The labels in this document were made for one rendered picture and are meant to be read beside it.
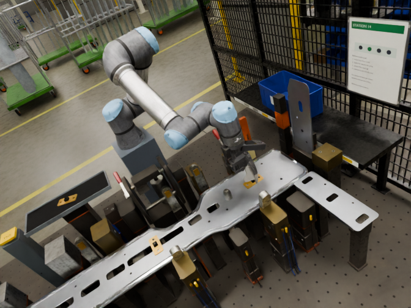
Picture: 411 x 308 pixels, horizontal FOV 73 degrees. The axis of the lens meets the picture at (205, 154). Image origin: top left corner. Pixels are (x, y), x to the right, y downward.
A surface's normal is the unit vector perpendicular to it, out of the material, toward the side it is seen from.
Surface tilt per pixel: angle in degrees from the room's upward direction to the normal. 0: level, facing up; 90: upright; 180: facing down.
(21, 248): 90
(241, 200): 0
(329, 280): 0
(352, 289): 0
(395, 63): 90
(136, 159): 90
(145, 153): 90
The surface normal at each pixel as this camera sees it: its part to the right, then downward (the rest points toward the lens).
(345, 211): -0.29, -0.74
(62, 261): 0.46, 0.44
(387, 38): -0.84, 0.51
